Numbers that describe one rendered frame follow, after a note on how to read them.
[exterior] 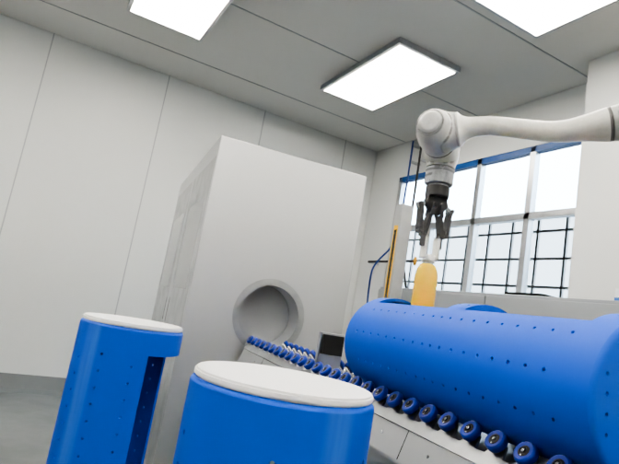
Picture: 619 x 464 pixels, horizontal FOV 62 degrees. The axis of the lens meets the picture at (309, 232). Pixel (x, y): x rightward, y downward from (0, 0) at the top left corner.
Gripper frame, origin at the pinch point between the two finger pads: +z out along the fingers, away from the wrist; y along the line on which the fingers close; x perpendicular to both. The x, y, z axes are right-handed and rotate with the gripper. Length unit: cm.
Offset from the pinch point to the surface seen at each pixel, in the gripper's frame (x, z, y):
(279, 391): 70, 37, 67
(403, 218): -63, -23, -27
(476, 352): 49, 28, 19
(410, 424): 26, 48, 17
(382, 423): 15, 51, 17
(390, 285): -64, 8, -25
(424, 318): 25.6, 22.6, 16.2
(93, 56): -412, -194, 149
